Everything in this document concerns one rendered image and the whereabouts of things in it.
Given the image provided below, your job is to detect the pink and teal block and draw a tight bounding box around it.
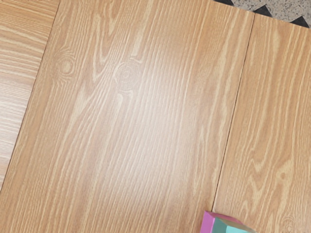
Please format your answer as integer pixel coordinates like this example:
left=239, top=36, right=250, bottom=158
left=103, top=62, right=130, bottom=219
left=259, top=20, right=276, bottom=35
left=200, top=210, right=257, bottom=233

